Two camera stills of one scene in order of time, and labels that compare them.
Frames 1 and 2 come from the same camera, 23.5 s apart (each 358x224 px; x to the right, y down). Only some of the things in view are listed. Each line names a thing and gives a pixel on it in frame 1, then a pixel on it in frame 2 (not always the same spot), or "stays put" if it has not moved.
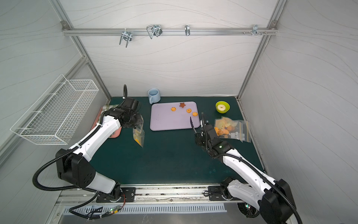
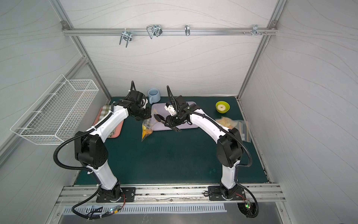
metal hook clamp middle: x=155 y=30 stays put
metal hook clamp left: x=127 y=36 stays put
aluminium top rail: x=76 y=31 stays put
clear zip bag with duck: x=138 y=134 → x=148 y=125
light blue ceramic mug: x=154 y=95 stays put
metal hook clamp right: x=255 y=31 stays put
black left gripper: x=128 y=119 → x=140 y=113
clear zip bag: x=238 y=129 stays put
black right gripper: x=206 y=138 → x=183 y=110
